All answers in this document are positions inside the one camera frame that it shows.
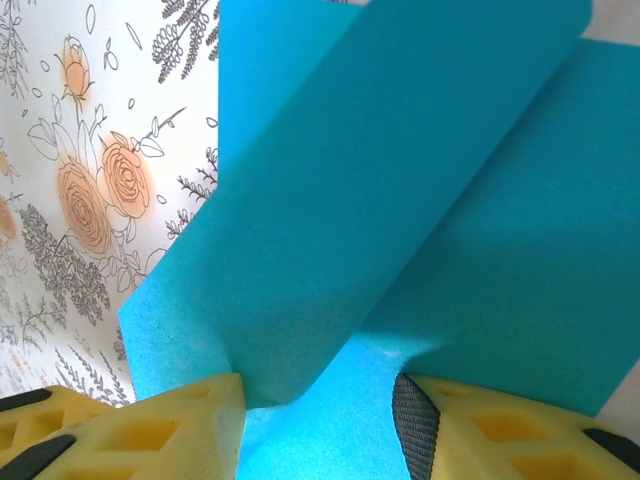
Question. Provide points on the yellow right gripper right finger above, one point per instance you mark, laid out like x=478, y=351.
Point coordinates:
x=500, y=445

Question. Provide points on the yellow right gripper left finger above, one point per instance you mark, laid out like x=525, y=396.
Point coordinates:
x=150, y=450

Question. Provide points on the floral patterned table cover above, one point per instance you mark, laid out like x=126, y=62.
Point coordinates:
x=100, y=200

